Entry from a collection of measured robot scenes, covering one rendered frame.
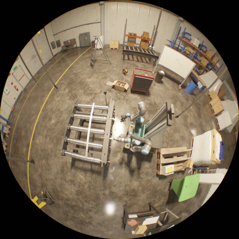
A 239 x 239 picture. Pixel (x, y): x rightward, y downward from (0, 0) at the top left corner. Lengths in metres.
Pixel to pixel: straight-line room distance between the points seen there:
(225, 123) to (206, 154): 5.07
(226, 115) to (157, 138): 7.04
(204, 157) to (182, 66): 4.28
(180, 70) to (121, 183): 5.69
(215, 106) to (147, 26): 9.68
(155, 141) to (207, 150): 2.19
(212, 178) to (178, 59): 5.25
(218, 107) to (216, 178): 5.94
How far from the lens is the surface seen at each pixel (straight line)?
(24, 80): 10.11
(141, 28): 10.53
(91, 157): 1.66
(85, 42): 11.04
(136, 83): 3.16
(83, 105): 2.08
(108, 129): 1.41
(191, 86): 5.82
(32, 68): 10.73
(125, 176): 2.62
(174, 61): 5.06
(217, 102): 8.41
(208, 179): 3.64
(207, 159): 3.36
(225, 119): 8.12
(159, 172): 2.66
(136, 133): 1.93
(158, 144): 1.93
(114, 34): 10.60
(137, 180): 2.74
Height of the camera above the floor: 2.51
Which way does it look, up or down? 65 degrees down
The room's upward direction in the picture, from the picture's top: 8 degrees clockwise
